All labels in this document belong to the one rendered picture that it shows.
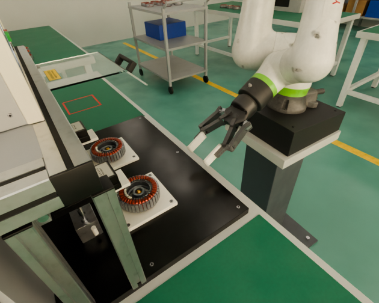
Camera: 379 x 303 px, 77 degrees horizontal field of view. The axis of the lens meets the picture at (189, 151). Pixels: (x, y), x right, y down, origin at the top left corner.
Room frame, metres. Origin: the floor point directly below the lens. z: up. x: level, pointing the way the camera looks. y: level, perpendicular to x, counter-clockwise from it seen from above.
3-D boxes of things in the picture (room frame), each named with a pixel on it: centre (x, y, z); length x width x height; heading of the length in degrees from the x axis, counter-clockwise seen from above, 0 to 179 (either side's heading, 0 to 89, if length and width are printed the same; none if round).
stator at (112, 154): (0.64, 0.28, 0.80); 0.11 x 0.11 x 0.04
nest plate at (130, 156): (0.64, 0.28, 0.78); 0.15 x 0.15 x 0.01; 33
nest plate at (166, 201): (0.44, 0.14, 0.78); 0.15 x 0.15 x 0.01; 33
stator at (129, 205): (0.44, 0.14, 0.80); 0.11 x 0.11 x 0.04
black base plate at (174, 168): (0.53, 0.22, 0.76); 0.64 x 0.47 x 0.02; 33
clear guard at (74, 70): (0.69, 0.31, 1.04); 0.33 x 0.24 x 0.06; 123
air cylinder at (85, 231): (0.36, 0.26, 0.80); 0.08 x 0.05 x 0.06; 33
